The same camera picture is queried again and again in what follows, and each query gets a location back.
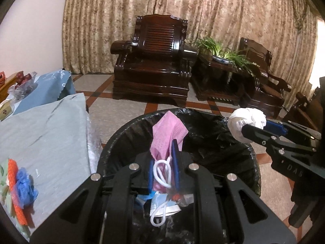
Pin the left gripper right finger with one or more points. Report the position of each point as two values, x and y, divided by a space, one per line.
175 163

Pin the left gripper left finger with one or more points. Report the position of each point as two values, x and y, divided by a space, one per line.
150 175

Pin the bag of red fruit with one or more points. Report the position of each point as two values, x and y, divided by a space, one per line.
25 84

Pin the small tissue box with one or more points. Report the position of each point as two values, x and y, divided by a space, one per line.
5 109

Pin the dark wooden side table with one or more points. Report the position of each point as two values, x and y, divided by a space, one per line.
215 80

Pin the white paper ball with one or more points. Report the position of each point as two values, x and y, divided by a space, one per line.
245 116

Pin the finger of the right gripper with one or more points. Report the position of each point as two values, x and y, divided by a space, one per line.
261 136

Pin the blue plastic bag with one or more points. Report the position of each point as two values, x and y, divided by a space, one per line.
27 193

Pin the green potted plant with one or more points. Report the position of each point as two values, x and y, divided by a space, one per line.
225 55

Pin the black lined trash bin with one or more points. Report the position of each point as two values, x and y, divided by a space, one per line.
211 145

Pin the pink face mask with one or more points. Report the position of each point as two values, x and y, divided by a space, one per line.
168 128

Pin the dark wooden armchair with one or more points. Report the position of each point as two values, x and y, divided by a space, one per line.
262 90
154 66

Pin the darker blue tablecloth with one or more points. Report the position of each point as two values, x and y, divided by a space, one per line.
51 87

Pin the blue face mask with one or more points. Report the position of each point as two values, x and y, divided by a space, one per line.
160 208

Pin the light blue tablecloth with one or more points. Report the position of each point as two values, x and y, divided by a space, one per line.
50 142

